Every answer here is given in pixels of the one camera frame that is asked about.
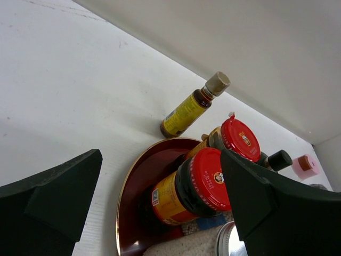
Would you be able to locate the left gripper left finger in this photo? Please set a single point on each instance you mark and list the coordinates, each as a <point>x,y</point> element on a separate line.
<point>45,214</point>

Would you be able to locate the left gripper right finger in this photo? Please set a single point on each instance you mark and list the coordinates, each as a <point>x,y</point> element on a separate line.
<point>276,215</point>

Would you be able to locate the black-cap clear spice bottle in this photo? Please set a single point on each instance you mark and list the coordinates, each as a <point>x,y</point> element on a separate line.
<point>277,161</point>

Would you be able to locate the pink-cap spice shaker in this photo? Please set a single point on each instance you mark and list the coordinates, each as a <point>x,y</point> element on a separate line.
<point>305,167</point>

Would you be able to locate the peppercorn jar blue label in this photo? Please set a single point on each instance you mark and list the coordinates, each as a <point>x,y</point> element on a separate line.
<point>204,236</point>

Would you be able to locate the red-lid chili sauce jar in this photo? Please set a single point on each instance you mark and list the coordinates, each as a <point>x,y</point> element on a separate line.
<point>195,190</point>

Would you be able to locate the small yellow-label oil bottle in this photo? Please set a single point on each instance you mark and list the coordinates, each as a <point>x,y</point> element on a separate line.
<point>186,113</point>

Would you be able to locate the round red lacquer tray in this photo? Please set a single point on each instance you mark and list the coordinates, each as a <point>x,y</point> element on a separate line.
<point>133,236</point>

